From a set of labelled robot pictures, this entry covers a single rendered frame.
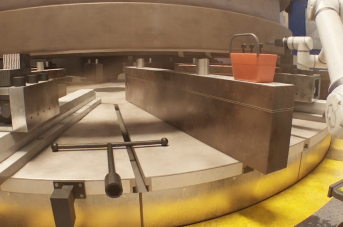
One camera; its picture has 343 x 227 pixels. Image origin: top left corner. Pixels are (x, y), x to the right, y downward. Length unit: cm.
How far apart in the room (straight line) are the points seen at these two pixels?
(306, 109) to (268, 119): 124
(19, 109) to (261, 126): 108
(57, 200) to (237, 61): 94
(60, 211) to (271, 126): 86
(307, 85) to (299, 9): 460
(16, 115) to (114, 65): 694
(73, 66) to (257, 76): 661
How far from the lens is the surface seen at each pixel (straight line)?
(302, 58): 180
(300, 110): 232
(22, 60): 150
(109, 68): 803
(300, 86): 221
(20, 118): 130
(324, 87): 346
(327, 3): 131
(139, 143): 143
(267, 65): 118
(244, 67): 120
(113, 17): 154
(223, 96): 132
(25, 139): 145
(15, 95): 129
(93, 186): 112
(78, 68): 753
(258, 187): 149
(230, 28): 183
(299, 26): 662
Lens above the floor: 79
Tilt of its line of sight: 9 degrees down
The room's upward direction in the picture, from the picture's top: straight up
